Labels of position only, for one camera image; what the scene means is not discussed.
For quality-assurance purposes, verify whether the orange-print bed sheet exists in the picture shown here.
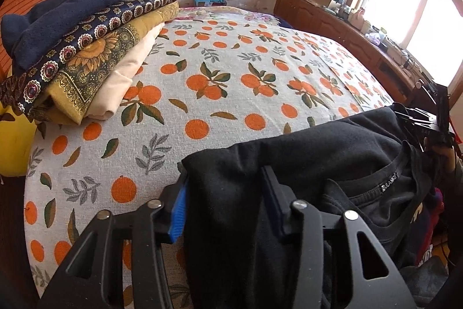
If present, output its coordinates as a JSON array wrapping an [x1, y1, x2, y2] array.
[[23, 10, 398, 309]]

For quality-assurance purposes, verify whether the navy medallion-patterned cloth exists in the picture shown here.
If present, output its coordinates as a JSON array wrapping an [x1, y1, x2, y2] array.
[[0, 0, 187, 114]]

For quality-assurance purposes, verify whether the floral blanket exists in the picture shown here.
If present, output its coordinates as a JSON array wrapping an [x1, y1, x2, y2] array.
[[177, 5, 290, 29]]

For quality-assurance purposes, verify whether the person's right hand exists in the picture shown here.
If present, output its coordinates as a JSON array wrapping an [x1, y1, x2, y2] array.
[[424, 137, 457, 174]]

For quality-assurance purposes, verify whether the grey cloth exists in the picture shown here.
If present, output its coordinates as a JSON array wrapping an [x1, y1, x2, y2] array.
[[398, 255, 453, 309]]

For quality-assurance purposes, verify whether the yellow sunflower-patterned cloth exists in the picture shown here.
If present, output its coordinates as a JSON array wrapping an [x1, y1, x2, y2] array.
[[27, 1, 180, 125]]

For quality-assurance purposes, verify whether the dark red cloth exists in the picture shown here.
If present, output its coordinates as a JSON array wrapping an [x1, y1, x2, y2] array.
[[429, 186, 447, 233]]

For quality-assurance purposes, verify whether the cream folded cloth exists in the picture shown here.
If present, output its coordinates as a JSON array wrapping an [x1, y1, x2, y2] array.
[[87, 21, 165, 121]]

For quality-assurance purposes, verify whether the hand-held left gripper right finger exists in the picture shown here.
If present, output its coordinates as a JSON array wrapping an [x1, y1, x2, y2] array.
[[261, 165, 413, 309]]

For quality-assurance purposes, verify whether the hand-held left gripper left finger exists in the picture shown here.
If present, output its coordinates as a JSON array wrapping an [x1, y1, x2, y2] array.
[[36, 169, 190, 309]]

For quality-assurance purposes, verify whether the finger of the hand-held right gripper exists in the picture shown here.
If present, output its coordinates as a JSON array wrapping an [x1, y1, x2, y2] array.
[[394, 103, 440, 122], [398, 119, 435, 142]]

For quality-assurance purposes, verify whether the low wooden cabinet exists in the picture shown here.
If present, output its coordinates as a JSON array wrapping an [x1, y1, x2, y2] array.
[[273, 0, 431, 107]]

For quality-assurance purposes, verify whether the pink bottle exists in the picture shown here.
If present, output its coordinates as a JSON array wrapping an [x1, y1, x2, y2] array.
[[352, 7, 366, 30]]

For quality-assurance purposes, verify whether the yellow plush toy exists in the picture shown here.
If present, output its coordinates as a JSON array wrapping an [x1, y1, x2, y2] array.
[[0, 106, 38, 177]]

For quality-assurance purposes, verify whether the wooden-framed window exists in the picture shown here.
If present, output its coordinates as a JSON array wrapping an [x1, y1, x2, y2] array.
[[347, 0, 463, 92]]

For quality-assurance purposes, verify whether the black t-shirt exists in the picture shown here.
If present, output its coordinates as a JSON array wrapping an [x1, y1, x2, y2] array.
[[181, 106, 445, 309]]

